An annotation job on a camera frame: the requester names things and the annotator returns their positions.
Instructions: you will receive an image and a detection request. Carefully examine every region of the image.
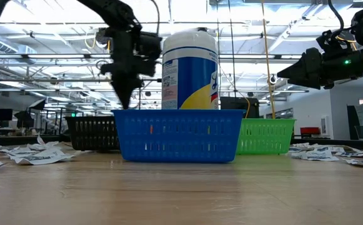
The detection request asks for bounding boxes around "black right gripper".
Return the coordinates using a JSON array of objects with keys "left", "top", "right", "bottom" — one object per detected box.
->
[{"left": 277, "top": 46, "right": 363, "bottom": 91}]

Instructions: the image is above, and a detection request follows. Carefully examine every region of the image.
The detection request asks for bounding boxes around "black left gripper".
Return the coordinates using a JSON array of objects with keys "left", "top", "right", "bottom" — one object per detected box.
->
[{"left": 95, "top": 26, "right": 163, "bottom": 109}]

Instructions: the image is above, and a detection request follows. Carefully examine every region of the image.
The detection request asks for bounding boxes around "blue yellow wipes canister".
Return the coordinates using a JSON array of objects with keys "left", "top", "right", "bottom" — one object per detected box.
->
[{"left": 161, "top": 27, "right": 220, "bottom": 111}]

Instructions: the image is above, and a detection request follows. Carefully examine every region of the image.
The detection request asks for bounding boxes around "blue plastic basket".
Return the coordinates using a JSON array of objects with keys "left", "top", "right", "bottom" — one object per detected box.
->
[{"left": 111, "top": 108, "right": 247, "bottom": 164}]

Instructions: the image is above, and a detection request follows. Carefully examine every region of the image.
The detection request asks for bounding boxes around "green plastic basket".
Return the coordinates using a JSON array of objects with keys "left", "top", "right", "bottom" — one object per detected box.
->
[{"left": 236, "top": 117, "right": 297, "bottom": 156}]

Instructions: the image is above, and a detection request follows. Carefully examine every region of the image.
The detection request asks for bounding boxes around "black plastic basket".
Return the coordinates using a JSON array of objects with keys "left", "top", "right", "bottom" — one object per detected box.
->
[{"left": 64, "top": 115, "right": 121, "bottom": 152}]

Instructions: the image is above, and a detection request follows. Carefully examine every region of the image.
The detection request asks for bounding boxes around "red cabinet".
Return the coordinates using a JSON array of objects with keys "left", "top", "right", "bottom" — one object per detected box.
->
[{"left": 299, "top": 127, "right": 322, "bottom": 138}]

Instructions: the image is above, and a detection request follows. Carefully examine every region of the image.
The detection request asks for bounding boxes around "dark partition panel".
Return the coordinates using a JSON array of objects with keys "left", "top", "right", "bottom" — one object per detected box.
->
[{"left": 346, "top": 105, "right": 362, "bottom": 141}]

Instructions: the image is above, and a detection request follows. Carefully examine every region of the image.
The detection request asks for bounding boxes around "black computer tower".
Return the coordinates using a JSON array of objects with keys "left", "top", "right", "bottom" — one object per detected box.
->
[{"left": 220, "top": 96, "right": 260, "bottom": 119}]

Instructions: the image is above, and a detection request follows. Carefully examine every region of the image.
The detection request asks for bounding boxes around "black softbox lamp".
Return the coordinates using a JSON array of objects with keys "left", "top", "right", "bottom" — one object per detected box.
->
[{"left": 27, "top": 98, "right": 47, "bottom": 111}]

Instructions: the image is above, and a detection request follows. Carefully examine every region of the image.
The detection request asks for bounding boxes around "black studio lamp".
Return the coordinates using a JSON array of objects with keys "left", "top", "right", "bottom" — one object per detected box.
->
[{"left": 14, "top": 111, "right": 35, "bottom": 129}]

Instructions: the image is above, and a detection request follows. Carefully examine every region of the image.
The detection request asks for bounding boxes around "black monitor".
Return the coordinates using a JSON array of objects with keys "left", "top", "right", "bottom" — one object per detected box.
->
[{"left": 0, "top": 108, "right": 13, "bottom": 122}]

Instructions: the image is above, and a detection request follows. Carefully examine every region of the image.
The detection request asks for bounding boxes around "orange hanging cable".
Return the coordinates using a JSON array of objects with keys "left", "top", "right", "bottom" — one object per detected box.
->
[{"left": 261, "top": 0, "right": 277, "bottom": 120}]

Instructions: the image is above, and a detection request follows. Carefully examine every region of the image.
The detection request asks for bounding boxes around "black ceiling cable reel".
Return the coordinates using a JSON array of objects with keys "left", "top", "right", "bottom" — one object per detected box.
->
[{"left": 95, "top": 27, "right": 112, "bottom": 44}]

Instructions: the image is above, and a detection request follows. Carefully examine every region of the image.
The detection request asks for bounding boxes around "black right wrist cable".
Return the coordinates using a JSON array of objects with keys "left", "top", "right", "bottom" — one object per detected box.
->
[{"left": 327, "top": 0, "right": 346, "bottom": 32}]

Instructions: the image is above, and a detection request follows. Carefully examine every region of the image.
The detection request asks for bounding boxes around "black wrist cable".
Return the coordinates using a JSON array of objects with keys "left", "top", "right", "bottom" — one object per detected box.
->
[
  {"left": 327, "top": 0, "right": 346, "bottom": 32},
  {"left": 149, "top": 0, "right": 161, "bottom": 35}
]

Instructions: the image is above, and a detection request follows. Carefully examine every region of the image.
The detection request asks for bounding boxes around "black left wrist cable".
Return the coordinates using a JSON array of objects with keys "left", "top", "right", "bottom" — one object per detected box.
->
[{"left": 149, "top": 0, "right": 161, "bottom": 35}]

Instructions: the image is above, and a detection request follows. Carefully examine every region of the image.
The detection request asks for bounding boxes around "black hanging cable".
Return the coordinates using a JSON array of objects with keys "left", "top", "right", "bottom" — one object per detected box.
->
[{"left": 229, "top": 0, "right": 237, "bottom": 98}]

